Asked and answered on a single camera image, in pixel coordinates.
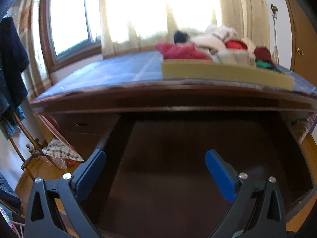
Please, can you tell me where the dark blue hanging coat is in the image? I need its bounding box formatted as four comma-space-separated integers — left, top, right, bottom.
1, 17, 30, 114

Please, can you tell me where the red garment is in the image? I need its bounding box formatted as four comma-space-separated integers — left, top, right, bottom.
254, 47, 271, 61

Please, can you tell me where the left side curtain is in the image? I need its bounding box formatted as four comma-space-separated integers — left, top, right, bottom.
14, 0, 53, 102

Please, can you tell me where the wooden wardrobe door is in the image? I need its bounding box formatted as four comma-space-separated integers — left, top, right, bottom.
286, 0, 316, 82

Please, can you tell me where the grey clothes pile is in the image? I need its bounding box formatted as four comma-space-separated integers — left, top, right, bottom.
0, 173, 21, 209

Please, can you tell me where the dark blue underwear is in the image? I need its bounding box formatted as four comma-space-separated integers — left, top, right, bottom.
174, 30, 189, 44

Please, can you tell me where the grey underwear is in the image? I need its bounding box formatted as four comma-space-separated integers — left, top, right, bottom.
217, 49, 256, 66

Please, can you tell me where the blue checked table cloth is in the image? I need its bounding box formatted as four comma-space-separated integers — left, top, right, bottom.
34, 51, 316, 102

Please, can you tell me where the green black underwear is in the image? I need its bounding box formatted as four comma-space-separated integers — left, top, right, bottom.
256, 60, 281, 73

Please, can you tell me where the cream patterned curtain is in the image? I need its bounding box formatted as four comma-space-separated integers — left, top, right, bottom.
99, 0, 270, 58

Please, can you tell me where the brown framed window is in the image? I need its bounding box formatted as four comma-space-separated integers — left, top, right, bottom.
39, 0, 102, 73

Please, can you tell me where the curtain tieback tassel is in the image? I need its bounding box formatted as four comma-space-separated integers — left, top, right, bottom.
271, 4, 279, 64

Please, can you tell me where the beige dotted bra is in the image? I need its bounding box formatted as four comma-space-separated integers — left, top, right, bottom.
241, 37, 256, 53

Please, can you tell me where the checked cloth on floor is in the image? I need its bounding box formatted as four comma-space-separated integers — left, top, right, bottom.
42, 139, 84, 162

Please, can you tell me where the white dotted underwear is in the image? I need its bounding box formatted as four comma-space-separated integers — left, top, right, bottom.
205, 24, 237, 42

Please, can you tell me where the small red underwear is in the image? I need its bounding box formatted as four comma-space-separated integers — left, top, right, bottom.
225, 39, 248, 50

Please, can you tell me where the yellow foam tray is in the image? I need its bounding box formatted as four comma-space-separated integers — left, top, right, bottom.
161, 59, 294, 91

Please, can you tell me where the open dark wooden drawer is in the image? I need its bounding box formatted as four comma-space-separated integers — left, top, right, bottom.
81, 111, 315, 237

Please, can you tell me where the dark wooden dresser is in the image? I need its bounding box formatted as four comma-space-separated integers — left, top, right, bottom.
30, 84, 317, 159

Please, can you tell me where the cream bra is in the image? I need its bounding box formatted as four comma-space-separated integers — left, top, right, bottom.
190, 33, 226, 51

